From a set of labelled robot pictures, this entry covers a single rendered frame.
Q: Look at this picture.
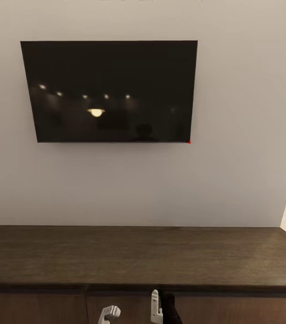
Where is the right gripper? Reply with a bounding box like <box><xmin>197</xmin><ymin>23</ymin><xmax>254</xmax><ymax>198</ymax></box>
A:
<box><xmin>160</xmin><ymin>293</ymin><xmax>181</xmax><ymax>324</ymax></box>

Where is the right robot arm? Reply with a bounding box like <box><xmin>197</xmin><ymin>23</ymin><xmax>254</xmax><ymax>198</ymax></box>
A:
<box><xmin>151</xmin><ymin>290</ymin><xmax>183</xmax><ymax>324</ymax></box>

